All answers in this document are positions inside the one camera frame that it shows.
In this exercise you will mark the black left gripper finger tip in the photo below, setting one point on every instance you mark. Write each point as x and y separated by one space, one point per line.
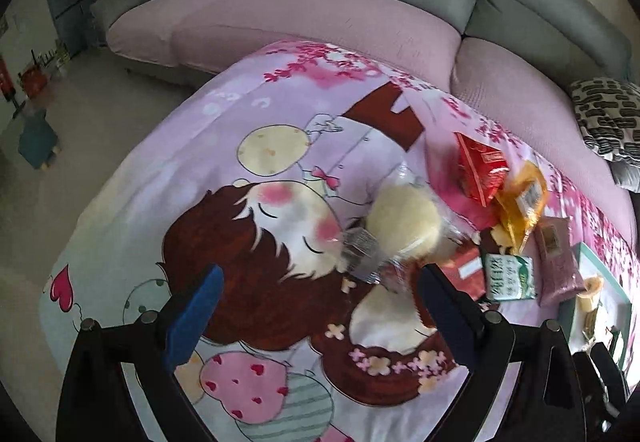
603 385

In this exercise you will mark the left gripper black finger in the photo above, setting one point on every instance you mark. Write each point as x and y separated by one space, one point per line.
471 334

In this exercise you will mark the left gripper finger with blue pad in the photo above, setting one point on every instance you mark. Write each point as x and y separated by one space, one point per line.
175 330

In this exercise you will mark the beige orange wafer packet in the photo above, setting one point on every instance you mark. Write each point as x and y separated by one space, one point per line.
589 329

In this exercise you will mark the small green white packet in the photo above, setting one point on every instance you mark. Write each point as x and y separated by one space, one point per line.
614 343

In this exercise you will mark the white tray teal rim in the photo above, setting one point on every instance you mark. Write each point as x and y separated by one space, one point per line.
615 307

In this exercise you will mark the green biscuit packet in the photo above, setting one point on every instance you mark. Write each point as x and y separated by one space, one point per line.
509 277

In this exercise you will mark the dark red snack packet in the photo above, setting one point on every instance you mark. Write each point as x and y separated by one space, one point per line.
464 268

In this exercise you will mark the yellow jelly cup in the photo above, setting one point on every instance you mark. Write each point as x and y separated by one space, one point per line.
588 299

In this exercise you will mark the pink purple snack packet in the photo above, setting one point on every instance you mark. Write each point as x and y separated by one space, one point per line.
558 274

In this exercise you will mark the clear bag yellow bread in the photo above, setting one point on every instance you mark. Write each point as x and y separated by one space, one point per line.
407 225

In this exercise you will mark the orange snack packet barcode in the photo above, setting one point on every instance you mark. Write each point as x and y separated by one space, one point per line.
522 201

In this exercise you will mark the cartoon girl pink blanket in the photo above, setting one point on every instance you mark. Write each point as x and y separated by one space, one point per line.
259 172

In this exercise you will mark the red square snack packet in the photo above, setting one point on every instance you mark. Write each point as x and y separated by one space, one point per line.
483 169

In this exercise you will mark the grey pillow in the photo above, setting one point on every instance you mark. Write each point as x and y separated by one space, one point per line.
626 176

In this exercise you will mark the teal small stool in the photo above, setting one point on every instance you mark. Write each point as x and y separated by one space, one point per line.
38 142

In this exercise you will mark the black white patterned pillow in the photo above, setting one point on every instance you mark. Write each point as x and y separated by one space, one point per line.
607 113

